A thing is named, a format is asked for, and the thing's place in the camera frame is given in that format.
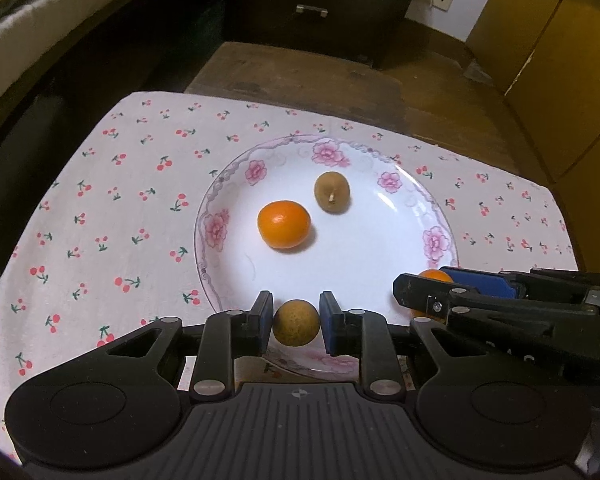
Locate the dark nightstand drawer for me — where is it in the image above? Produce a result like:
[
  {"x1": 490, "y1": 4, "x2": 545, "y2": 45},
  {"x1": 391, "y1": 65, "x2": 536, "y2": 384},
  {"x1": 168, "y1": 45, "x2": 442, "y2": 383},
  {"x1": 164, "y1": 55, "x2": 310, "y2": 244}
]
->
[{"x1": 230, "y1": 0, "x2": 411, "y2": 56}]

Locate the white floral plate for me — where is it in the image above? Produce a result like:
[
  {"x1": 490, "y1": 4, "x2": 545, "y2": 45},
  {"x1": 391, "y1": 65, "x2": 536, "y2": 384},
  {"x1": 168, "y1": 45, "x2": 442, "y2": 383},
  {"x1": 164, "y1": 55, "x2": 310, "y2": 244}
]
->
[{"x1": 194, "y1": 134, "x2": 460, "y2": 378}]

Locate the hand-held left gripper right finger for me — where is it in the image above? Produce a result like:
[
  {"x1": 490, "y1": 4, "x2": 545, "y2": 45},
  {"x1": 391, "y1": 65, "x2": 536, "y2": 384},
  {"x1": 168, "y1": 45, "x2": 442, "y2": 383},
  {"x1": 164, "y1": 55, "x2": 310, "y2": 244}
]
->
[{"x1": 319, "y1": 290, "x2": 486, "y2": 404}]

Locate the dark wooden nightstand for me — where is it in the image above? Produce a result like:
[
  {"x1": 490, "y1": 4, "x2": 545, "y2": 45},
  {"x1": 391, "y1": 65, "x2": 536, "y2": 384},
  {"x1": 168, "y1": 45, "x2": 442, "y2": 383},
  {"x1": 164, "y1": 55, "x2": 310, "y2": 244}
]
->
[{"x1": 225, "y1": 0, "x2": 426, "y2": 71}]

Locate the grey crumpled scrap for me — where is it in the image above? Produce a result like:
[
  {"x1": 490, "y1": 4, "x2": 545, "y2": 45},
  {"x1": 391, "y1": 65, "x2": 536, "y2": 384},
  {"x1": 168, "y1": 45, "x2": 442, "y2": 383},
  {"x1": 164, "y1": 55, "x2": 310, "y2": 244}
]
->
[{"x1": 460, "y1": 55, "x2": 496, "y2": 86}]

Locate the cherry print tablecloth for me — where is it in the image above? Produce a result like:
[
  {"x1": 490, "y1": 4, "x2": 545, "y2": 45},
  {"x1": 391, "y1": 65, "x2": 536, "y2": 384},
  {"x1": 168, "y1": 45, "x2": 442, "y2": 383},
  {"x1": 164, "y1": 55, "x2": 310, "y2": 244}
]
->
[{"x1": 0, "y1": 91, "x2": 581, "y2": 461}]

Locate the wooden wardrobe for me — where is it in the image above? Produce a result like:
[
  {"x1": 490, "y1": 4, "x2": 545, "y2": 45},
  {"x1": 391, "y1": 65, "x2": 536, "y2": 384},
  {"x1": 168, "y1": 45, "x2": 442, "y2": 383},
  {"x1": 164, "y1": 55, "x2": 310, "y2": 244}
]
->
[{"x1": 465, "y1": 0, "x2": 600, "y2": 271}]

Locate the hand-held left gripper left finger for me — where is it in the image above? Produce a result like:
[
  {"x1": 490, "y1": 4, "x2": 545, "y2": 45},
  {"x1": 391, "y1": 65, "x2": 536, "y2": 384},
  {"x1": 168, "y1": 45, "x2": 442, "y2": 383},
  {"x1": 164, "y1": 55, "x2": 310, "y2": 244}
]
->
[{"x1": 97, "y1": 290, "x2": 274, "y2": 404}]

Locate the beige mattress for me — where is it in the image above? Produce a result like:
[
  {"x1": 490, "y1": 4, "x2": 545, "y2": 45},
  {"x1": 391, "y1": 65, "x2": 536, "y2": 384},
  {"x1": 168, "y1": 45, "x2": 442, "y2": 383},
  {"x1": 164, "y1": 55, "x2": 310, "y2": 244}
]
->
[{"x1": 0, "y1": 0, "x2": 146, "y2": 121}]

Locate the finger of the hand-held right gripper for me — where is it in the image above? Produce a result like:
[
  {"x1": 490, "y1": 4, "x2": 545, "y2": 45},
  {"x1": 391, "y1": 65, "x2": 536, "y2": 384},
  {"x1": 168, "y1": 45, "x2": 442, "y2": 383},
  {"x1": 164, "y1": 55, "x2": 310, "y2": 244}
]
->
[
  {"x1": 439, "y1": 266, "x2": 600, "y2": 302},
  {"x1": 393, "y1": 273, "x2": 597, "y2": 339}
]

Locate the small orange mandarin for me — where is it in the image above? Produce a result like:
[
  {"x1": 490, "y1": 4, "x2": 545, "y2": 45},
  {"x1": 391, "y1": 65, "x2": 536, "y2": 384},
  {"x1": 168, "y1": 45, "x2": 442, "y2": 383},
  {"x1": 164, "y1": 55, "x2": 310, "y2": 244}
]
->
[
  {"x1": 410, "y1": 268, "x2": 455, "y2": 319},
  {"x1": 257, "y1": 200, "x2": 312, "y2": 250}
]

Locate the brown longan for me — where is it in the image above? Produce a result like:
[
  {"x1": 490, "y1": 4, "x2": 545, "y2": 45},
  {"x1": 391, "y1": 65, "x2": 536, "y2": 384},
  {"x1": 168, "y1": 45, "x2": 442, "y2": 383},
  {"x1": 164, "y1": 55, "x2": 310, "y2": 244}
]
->
[
  {"x1": 313, "y1": 171, "x2": 352, "y2": 214},
  {"x1": 272, "y1": 299, "x2": 322, "y2": 347}
]

